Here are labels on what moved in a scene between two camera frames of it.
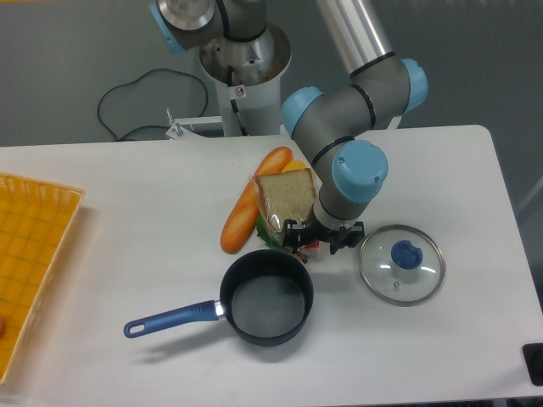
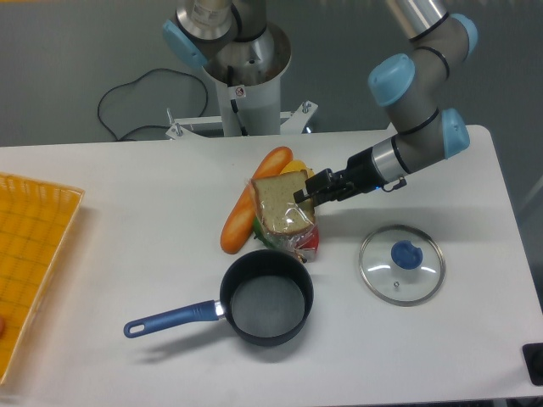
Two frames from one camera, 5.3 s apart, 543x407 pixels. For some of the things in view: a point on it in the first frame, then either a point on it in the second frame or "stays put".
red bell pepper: [314, 246] stays put
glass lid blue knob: [401, 265] stays put
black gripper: [294, 234] -> [361, 175]
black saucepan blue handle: [266, 298] stays put
